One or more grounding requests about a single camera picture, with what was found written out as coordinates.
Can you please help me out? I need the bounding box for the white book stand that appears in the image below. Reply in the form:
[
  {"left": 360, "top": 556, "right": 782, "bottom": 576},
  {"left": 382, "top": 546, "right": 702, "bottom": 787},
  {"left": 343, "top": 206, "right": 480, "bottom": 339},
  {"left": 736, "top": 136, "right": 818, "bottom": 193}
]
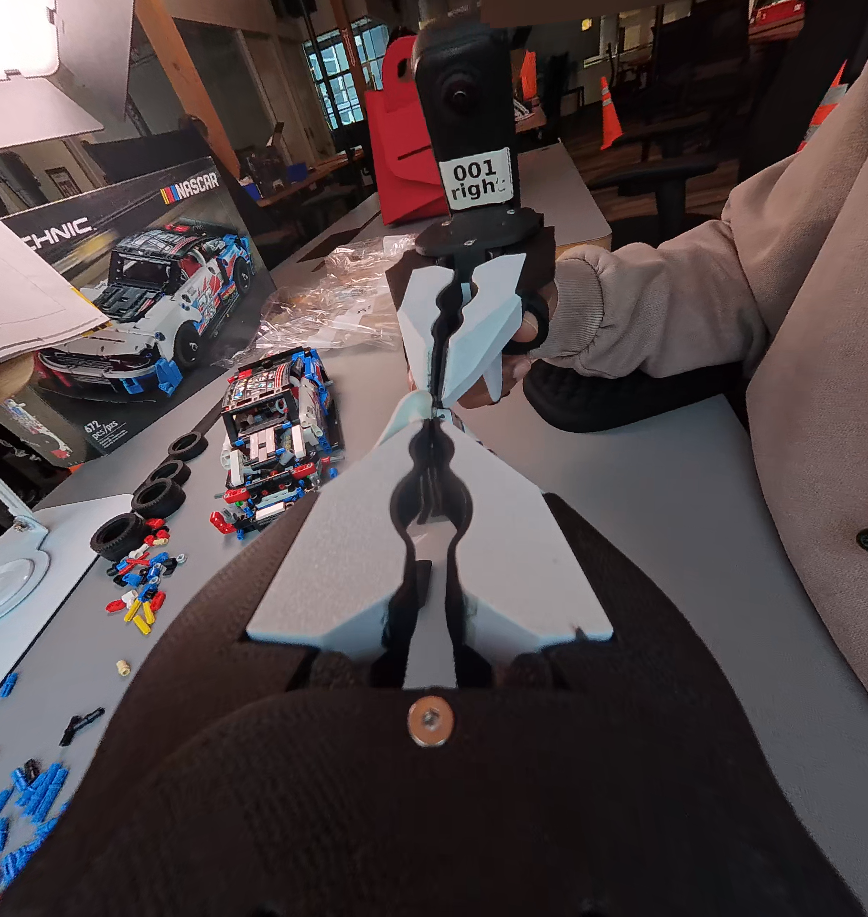
[{"left": 0, "top": 354, "right": 135, "bottom": 712}]

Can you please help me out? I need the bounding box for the person's right forearm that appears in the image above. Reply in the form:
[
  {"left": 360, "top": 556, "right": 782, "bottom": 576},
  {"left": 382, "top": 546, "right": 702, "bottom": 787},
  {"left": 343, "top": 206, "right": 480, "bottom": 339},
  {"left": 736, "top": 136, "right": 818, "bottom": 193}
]
[{"left": 533, "top": 215, "right": 772, "bottom": 381}]

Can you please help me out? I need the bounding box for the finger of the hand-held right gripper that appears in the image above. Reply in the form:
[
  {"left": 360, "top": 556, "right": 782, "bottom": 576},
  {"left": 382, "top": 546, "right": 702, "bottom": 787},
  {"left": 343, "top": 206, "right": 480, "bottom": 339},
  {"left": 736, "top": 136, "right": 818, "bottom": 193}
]
[
  {"left": 396, "top": 264, "right": 455, "bottom": 396},
  {"left": 441, "top": 254, "right": 529, "bottom": 407}
]

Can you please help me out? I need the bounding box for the long black connector piece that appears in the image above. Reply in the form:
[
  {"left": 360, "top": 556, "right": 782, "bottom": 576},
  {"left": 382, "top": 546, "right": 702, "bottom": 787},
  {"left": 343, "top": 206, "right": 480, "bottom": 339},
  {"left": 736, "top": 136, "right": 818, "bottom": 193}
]
[{"left": 59, "top": 707, "right": 107, "bottom": 747}]

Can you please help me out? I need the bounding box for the black office chair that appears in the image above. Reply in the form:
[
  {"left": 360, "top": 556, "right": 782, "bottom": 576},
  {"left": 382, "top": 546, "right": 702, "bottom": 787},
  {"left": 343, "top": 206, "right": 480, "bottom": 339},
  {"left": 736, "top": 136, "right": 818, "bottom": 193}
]
[{"left": 590, "top": 154, "right": 720, "bottom": 224}]

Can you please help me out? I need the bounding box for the heap of clear plastic bags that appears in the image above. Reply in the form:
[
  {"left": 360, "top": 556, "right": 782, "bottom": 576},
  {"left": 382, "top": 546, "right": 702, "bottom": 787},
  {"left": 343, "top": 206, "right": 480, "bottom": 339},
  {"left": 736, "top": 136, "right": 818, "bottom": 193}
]
[{"left": 256, "top": 233, "right": 409, "bottom": 353}]

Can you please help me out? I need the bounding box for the pile of mixed coloured bricks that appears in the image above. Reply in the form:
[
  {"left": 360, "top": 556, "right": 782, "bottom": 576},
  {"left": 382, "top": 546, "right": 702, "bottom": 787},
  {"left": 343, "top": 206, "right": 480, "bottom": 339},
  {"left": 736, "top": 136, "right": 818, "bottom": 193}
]
[{"left": 106, "top": 517, "right": 188, "bottom": 637}]

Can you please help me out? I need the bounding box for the red felt bag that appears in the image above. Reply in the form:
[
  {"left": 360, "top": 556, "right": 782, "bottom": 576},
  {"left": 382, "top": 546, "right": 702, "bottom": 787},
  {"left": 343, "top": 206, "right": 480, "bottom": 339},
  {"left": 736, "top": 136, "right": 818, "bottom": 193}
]
[{"left": 364, "top": 32, "right": 455, "bottom": 229}]

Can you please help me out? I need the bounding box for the pale wooden-edged table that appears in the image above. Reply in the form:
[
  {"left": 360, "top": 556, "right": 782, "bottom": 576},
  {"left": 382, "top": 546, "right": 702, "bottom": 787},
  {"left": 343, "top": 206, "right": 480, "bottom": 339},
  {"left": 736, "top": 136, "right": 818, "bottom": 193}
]
[{"left": 296, "top": 139, "right": 614, "bottom": 284}]

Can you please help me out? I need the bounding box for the person's right hand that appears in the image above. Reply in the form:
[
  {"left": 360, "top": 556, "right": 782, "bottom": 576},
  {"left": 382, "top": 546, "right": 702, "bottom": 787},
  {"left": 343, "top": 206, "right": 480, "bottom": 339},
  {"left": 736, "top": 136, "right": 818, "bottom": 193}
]
[{"left": 468, "top": 314, "right": 544, "bottom": 409}]

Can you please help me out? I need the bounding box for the person's beige hoodie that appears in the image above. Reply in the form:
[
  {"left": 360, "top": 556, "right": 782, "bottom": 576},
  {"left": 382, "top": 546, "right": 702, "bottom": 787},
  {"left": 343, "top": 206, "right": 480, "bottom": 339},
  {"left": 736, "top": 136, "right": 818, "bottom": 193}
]
[{"left": 720, "top": 0, "right": 868, "bottom": 726}]

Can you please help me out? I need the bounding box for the toy car set box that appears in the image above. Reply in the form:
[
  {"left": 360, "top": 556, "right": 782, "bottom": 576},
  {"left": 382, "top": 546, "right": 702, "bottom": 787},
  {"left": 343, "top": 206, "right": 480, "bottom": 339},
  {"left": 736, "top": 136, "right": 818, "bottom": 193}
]
[{"left": 0, "top": 156, "right": 277, "bottom": 470}]

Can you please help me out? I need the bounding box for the open instruction booklet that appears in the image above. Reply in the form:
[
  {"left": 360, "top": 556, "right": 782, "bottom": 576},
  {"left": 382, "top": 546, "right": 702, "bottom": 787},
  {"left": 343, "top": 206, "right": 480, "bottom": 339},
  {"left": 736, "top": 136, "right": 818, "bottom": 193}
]
[{"left": 0, "top": 0, "right": 135, "bottom": 375}]

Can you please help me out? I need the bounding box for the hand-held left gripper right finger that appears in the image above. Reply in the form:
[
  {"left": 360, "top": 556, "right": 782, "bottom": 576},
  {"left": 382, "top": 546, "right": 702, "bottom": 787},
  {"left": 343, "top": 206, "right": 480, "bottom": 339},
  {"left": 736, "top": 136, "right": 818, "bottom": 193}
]
[{"left": 432, "top": 421, "right": 615, "bottom": 678}]

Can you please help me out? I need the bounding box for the brick-built toy race car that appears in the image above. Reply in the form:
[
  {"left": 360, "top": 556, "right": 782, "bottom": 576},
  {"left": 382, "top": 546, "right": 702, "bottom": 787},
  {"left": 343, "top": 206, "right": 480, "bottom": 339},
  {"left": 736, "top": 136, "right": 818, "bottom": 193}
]
[{"left": 210, "top": 347, "right": 346, "bottom": 540}]

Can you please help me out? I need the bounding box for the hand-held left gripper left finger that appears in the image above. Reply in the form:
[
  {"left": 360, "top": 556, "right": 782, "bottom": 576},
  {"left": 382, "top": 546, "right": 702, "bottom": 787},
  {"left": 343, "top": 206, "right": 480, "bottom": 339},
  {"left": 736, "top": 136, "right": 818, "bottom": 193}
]
[{"left": 246, "top": 421, "right": 435, "bottom": 687}]

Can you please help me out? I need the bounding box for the pile of blue connector pins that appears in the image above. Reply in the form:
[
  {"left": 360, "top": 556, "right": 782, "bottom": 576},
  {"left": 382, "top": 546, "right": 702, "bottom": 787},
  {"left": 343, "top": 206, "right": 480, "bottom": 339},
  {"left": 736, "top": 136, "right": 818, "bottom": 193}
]
[{"left": 0, "top": 761, "right": 71, "bottom": 914}]

